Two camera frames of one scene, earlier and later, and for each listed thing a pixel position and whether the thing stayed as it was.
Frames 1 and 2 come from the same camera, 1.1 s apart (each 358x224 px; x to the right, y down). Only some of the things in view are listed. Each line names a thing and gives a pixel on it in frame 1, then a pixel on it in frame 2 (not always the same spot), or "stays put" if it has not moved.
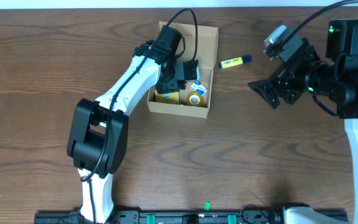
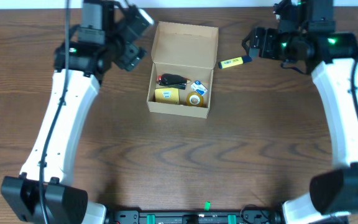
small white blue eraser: (199, 88) stays put
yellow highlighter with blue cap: (244, 59) stays put
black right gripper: (279, 88) -> (260, 43)
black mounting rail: (173, 216) stays put
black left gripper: (171, 84) -> (129, 57)
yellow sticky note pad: (173, 98) stays put
